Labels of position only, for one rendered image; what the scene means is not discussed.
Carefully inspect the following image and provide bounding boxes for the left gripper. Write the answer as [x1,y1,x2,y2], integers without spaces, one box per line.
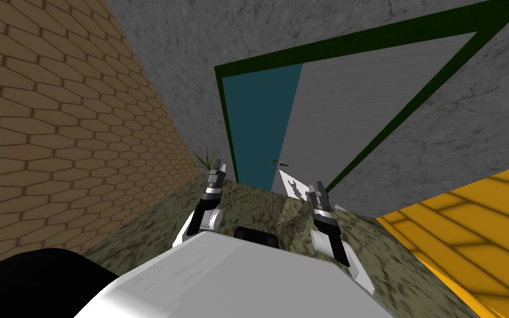
[206,161,229,190]

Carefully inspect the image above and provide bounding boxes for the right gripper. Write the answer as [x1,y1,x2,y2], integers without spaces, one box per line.
[308,179,331,213]

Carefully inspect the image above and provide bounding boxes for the green potted plant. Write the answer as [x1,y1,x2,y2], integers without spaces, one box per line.
[192,147,221,174]

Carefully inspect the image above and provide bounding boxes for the teal door leaf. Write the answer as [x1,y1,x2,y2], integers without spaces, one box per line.
[221,63,304,193]

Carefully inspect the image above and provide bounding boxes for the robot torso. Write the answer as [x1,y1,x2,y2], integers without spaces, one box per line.
[73,226,397,318]

